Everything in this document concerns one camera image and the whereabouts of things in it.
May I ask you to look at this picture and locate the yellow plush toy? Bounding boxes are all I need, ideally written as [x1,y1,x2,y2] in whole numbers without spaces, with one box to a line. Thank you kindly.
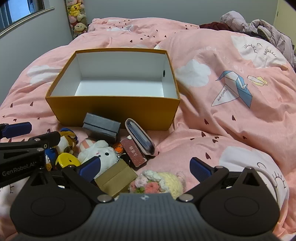
[68,2,85,18]

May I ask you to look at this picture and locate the white bunny plush keychain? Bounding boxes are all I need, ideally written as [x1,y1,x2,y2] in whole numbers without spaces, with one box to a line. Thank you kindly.
[77,138,123,173]

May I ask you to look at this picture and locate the pink card wallet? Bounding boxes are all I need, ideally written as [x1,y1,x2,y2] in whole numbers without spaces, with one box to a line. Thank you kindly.
[125,118,156,156]

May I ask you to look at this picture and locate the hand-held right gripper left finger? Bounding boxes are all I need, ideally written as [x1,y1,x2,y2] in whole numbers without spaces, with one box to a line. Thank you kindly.
[29,156,114,203]

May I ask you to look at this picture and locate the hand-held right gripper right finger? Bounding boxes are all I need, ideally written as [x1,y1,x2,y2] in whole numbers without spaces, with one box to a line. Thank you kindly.
[178,157,265,202]

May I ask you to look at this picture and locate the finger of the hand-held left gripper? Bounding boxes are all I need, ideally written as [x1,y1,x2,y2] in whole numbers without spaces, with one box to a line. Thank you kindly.
[0,131,61,153]
[0,122,32,140]

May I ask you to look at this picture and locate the window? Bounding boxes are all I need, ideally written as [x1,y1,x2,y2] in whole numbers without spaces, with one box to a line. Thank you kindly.
[0,0,56,36]

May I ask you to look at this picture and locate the grey small box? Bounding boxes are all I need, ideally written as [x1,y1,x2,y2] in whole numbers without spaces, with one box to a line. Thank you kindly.
[83,113,121,143]

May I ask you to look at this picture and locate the crochet flower bouquet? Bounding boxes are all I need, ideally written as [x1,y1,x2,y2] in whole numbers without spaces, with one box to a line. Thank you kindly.
[128,170,186,200]

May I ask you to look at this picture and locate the brown dog plush blue outfit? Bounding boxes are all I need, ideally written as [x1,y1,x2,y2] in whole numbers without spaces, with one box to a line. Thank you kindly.
[45,128,78,171]

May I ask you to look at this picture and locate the dark red cloth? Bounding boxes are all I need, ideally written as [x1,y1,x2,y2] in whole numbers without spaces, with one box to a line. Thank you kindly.
[199,22,232,31]

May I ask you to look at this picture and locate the pink printed duvet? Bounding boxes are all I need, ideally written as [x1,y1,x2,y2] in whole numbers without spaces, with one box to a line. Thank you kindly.
[0,17,296,241]

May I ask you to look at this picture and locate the khaki cardboard box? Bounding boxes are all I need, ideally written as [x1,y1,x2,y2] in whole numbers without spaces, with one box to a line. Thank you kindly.
[94,159,138,197]

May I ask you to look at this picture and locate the beige plush toy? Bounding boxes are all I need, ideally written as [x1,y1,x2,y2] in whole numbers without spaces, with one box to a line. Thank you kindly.
[73,22,88,37]

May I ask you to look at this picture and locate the yellow round toy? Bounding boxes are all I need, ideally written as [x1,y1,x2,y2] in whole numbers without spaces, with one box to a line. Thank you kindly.
[55,153,81,171]

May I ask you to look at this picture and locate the orange cardboard box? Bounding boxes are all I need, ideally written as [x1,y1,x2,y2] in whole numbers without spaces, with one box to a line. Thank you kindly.
[45,48,181,131]

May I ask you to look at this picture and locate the lavender puffer jacket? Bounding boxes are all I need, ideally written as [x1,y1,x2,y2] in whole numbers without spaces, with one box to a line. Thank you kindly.
[220,11,295,67]

